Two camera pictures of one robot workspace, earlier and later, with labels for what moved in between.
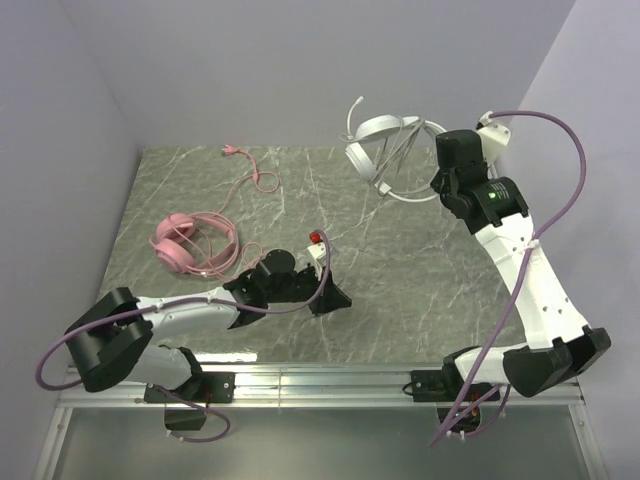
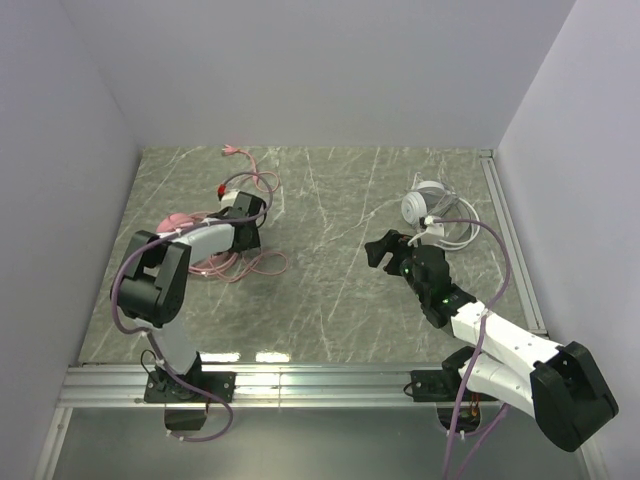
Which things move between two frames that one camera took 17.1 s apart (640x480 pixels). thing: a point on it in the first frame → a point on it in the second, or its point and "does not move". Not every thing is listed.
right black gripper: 445,182 → 396,255
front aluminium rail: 308,386 does not move
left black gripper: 316,288 → 252,236
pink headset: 207,243 does not move
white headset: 416,196 → 427,199
